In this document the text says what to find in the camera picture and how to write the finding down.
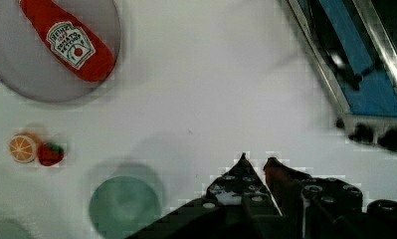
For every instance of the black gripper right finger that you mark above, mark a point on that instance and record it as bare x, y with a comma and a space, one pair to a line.
328, 208

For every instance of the black oven knobs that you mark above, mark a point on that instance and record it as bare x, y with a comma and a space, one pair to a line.
372, 134

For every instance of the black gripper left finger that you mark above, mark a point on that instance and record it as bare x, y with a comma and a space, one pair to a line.
233, 207

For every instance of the toy strawberry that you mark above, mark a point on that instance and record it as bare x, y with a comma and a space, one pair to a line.
50, 154

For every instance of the green round cup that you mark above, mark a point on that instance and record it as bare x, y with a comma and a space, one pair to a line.
123, 205

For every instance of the toy orange slice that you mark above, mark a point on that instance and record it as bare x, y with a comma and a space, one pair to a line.
24, 146

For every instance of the grey round plate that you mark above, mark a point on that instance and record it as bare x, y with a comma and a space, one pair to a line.
28, 68

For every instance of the red ketchup bottle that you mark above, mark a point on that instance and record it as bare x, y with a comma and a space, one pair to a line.
74, 44

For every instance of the black toaster oven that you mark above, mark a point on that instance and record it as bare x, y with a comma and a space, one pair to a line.
381, 15

